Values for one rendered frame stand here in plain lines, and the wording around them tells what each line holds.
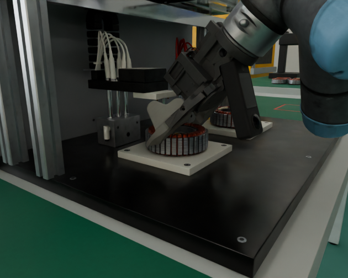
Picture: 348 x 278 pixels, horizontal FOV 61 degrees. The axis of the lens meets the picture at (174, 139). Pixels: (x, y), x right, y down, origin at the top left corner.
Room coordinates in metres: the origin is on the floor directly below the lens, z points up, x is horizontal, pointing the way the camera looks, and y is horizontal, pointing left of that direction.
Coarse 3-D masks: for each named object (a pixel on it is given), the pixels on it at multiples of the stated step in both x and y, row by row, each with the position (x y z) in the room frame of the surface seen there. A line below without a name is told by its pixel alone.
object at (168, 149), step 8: (152, 128) 0.50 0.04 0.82; (184, 128) 0.54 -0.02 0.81; (192, 128) 0.53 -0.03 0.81; (200, 128) 0.50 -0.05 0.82; (168, 136) 0.46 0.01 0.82; (176, 136) 0.46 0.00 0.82; (184, 136) 0.46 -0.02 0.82; (192, 136) 0.47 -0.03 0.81; (200, 136) 0.47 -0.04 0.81; (160, 144) 0.46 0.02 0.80; (168, 144) 0.45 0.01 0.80; (176, 144) 0.46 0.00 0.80; (184, 144) 0.45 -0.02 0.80; (192, 144) 0.46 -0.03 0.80; (200, 144) 0.47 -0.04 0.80; (160, 152) 0.46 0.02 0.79; (168, 152) 0.45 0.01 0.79; (176, 152) 0.46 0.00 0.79; (184, 152) 0.45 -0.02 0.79; (192, 152) 0.46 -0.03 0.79
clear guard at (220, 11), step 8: (176, 0) 0.72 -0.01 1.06; (184, 0) 0.71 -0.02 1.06; (192, 0) 0.70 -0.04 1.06; (200, 0) 0.70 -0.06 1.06; (208, 0) 0.70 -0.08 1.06; (216, 0) 0.70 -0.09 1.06; (224, 0) 0.70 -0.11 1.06; (232, 0) 0.70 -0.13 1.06; (184, 8) 0.81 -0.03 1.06; (192, 8) 0.81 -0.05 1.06; (200, 8) 0.81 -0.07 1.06; (208, 8) 0.81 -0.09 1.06; (216, 8) 0.81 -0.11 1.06; (224, 8) 0.81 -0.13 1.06; (232, 8) 0.81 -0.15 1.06
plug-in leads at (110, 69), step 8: (104, 32) 0.57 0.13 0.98; (112, 40) 0.60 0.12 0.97; (120, 40) 0.60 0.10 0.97; (104, 48) 0.58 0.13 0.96; (104, 56) 0.58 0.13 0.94; (112, 56) 0.56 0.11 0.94; (128, 56) 0.59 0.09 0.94; (96, 64) 0.59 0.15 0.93; (104, 64) 0.58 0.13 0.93; (112, 64) 0.56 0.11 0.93; (120, 64) 0.60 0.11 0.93; (128, 64) 0.59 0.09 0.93; (96, 72) 0.58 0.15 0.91; (104, 72) 0.60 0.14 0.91; (112, 72) 0.56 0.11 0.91; (112, 80) 0.56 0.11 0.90
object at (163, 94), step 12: (120, 72) 0.54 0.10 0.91; (132, 72) 0.52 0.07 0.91; (144, 72) 0.51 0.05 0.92; (156, 72) 0.54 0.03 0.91; (96, 84) 0.58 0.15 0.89; (108, 84) 0.56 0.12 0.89; (120, 84) 0.54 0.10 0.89; (132, 84) 0.52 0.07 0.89; (144, 84) 0.51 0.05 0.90; (156, 84) 0.53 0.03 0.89; (108, 96) 0.57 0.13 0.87; (144, 96) 0.51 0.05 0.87; (156, 96) 0.50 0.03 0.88; (168, 96) 0.53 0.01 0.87; (108, 108) 0.57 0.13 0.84; (120, 108) 0.59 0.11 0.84
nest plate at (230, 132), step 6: (204, 126) 0.68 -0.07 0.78; (210, 126) 0.68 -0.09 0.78; (216, 126) 0.68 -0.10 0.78; (264, 126) 0.68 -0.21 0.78; (270, 126) 0.71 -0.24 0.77; (210, 132) 0.66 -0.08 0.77; (216, 132) 0.65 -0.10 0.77; (222, 132) 0.64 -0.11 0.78; (228, 132) 0.63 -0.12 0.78; (234, 132) 0.62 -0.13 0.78
